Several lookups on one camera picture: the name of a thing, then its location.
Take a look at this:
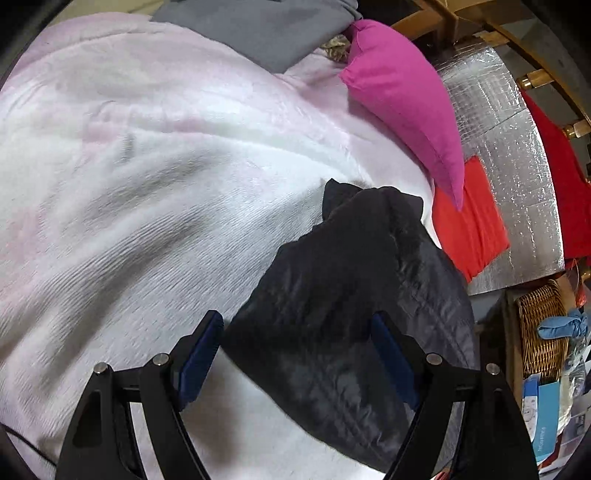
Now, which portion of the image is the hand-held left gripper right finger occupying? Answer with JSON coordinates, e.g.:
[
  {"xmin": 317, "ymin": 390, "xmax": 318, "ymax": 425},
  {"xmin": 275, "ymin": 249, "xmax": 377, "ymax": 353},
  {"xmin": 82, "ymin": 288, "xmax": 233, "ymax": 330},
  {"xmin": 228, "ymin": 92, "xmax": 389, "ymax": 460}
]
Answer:
[{"xmin": 370, "ymin": 311, "xmax": 540, "ymax": 480}]

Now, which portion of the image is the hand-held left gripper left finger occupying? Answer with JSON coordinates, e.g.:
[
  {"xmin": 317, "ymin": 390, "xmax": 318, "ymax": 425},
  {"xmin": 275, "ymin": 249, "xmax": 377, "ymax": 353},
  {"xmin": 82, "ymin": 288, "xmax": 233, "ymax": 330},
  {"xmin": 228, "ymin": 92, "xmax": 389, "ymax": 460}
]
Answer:
[{"xmin": 55, "ymin": 311, "xmax": 225, "ymax": 480}]

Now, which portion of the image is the black quilted jacket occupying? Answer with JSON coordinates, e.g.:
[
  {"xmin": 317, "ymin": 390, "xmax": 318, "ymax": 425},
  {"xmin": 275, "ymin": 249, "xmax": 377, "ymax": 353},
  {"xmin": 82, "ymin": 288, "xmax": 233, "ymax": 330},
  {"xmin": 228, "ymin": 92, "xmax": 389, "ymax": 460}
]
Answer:
[{"xmin": 224, "ymin": 179, "xmax": 481, "ymax": 474}]

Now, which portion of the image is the wicker basket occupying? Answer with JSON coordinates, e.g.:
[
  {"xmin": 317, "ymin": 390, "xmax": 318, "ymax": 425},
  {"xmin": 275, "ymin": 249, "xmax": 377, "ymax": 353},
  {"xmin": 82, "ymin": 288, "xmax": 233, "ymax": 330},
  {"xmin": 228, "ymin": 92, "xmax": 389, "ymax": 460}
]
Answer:
[{"xmin": 516, "ymin": 279, "xmax": 571, "ymax": 384}]

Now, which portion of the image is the red pillow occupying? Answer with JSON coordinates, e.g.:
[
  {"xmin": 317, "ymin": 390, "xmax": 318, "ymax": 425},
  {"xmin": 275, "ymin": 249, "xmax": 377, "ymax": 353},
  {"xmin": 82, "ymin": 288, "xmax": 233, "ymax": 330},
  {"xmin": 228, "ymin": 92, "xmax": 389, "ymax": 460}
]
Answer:
[{"xmin": 431, "ymin": 156, "xmax": 510, "ymax": 283}]

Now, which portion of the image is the white and blue box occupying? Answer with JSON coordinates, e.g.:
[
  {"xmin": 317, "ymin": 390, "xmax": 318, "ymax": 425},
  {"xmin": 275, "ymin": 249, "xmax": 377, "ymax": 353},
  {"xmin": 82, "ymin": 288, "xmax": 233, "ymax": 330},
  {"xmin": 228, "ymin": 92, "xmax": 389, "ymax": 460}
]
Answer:
[{"xmin": 522, "ymin": 374, "xmax": 561, "ymax": 467}]

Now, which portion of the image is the blue cloth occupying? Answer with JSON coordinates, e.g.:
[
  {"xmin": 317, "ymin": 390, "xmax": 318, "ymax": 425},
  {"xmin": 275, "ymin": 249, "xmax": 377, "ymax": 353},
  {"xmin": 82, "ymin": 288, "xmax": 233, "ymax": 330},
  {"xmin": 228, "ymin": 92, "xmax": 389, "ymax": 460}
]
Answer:
[{"xmin": 538, "ymin": 309, "xmax": 591, "ymax": 342}]

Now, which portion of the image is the clear plastic bag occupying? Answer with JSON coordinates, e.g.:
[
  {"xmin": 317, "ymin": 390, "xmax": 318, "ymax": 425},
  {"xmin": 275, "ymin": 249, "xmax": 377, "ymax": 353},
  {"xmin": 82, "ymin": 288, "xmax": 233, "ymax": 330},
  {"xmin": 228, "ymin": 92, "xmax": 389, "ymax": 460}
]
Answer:
[{"xmin": 561, "ymin": 342, "xmax": 591, "ymax": 416}]

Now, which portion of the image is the white fleece blanket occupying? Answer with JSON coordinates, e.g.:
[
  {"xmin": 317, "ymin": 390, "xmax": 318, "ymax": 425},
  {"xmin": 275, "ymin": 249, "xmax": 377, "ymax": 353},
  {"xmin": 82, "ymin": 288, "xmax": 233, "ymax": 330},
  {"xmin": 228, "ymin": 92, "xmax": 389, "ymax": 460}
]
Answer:
[{"xmin": 0, "ymin": 13, "xmax": 444, "ymax": 480}]

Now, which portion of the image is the red hanging cloth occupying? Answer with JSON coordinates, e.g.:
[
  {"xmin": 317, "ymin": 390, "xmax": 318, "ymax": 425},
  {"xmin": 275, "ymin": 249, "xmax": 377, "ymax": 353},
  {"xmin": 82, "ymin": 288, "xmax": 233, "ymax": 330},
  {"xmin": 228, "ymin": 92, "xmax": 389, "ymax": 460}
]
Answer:
[{"xmin": 522, "ymin": 90, "xmax": 591, "ymax": 259}]

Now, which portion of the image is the silver foil mat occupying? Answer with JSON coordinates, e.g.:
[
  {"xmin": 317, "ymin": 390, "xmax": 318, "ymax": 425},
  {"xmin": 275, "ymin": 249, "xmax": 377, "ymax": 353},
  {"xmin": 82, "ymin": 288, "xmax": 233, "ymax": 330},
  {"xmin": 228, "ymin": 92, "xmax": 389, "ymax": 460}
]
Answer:
[{"xmin": 434, "ymin": 39, "xmax": 566, "ymax": 296}]

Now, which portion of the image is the pink pillow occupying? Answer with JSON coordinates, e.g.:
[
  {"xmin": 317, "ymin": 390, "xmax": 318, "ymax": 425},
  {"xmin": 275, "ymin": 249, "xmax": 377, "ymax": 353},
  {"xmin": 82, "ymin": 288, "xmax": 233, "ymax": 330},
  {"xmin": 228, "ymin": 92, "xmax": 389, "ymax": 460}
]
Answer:
[{"xmin": 339, "ymin": 19, "xmax": 466, "ymax": 210}]

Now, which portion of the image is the brown patterned cloth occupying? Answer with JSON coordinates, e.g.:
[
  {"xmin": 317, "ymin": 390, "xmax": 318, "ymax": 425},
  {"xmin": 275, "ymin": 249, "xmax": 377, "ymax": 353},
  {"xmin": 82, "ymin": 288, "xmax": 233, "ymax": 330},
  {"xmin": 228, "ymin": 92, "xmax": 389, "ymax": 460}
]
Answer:
[{"xmin": 322, "ymin": 36, "xmax": 352, "ymax": 64}]

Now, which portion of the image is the grey cloth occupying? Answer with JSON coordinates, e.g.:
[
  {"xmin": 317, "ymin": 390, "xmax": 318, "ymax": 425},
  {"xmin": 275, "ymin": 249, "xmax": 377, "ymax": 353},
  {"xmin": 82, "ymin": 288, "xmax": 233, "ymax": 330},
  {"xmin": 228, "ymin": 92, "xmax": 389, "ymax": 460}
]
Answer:
[{"xmin": 150, "ymin": 0, "xmax": 363, "ymax": 73}]

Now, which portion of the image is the black cable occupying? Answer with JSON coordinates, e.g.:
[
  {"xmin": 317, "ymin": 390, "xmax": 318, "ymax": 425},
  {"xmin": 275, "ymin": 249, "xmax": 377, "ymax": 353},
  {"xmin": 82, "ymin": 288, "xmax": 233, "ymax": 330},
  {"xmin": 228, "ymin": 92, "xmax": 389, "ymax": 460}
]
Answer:
[{"xmin": 0, "ymin": 425, "xmax": 58, "ymax": 467}]

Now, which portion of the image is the wooden bed frame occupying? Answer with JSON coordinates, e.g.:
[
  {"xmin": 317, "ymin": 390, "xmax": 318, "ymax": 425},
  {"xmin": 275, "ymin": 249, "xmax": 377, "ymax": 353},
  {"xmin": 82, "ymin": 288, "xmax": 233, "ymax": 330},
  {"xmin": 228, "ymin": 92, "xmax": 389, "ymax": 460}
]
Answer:
[{"xmin": 390, "ymin": 0, "xmax": 591, "ymax": 153}]

